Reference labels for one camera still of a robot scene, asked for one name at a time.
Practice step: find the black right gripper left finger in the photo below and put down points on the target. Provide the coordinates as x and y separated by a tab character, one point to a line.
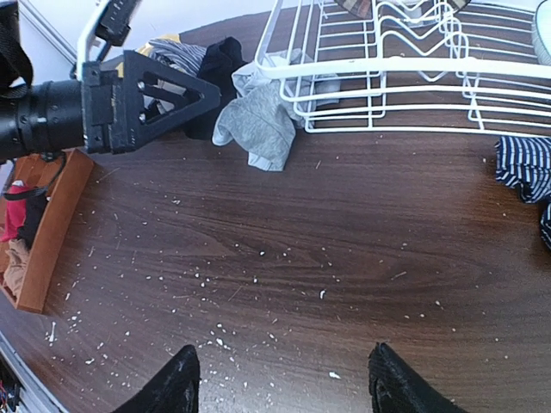
174	388

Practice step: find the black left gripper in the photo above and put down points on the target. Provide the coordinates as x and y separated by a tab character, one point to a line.
95	109

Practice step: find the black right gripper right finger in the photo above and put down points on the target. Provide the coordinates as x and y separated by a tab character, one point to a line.
396	387

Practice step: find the grey white underwear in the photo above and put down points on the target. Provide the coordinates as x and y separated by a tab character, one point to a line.
258	120

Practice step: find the tan brown boxer underwear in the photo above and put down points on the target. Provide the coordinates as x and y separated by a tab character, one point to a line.
18	256

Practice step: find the grey underwear pile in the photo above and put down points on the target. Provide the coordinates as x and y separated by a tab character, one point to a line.
183	57

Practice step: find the black underwear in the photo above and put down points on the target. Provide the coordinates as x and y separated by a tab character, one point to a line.
221	60

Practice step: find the blue striped underwear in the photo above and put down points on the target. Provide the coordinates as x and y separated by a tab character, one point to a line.
523	164

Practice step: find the brown wooden organizer box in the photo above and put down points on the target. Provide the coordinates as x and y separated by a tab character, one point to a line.
65	194

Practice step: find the black rolled cloth in box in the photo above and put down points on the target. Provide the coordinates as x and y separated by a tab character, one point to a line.
35	208

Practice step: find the red rolled cloth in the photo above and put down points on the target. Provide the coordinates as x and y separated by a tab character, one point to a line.
16	211

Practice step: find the black rimmed beige plate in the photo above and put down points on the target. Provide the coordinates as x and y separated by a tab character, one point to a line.
363	8

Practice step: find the light green bowl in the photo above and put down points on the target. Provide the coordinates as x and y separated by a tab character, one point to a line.
541	33

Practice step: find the metal front rail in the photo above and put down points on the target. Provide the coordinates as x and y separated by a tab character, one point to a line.
34	396

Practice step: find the white wire dish rack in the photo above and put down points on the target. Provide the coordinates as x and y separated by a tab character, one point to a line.
412	66

